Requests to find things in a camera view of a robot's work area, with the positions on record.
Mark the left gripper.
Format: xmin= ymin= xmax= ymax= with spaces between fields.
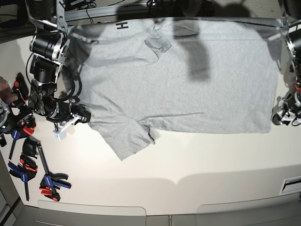
xmin=271 ymin=93 xmax=301 ymax=126

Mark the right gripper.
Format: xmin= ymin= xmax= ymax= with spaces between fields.
xmin=43 ymin=98 xmax=91 ymax=124

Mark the grey T-shirt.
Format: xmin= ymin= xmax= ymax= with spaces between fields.
xmin=69 ymin=18 xmax=283 ymax=160

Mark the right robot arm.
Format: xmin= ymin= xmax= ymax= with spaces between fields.
xmin=25 ymin=0 xmax=91 ymax=124

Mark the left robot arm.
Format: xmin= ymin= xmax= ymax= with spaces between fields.
xmin=272 ymin=0 xmax=301 ymax=127

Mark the person hand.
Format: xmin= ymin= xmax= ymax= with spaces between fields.
xmin=0 ymin=77 xmax=18 ymax=103

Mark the blue red clamp top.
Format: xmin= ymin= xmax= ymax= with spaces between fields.
xmin=0 ymin=73 xmax=34 ymax=147

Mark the blue red clamp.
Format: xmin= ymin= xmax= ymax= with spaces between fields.
xmin=8 ymin=153 xmax=38 ymax=201
xmin=0 ymin=73 xmax=34 ymax=147
xmin=8 ymin=116 xmax=36 ymax=160

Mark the long bar clamp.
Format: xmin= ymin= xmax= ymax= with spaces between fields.
xmin=23 ymin=137 xmax=71 ymax=202

